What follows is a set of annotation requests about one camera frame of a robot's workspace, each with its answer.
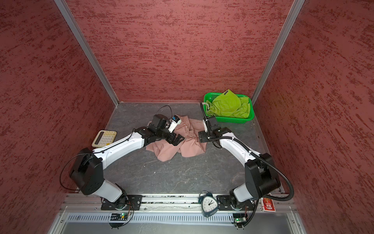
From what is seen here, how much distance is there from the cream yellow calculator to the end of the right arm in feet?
2.11

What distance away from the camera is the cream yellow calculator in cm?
96

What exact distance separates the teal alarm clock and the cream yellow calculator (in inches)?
27.5

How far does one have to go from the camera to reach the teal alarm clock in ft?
2.28
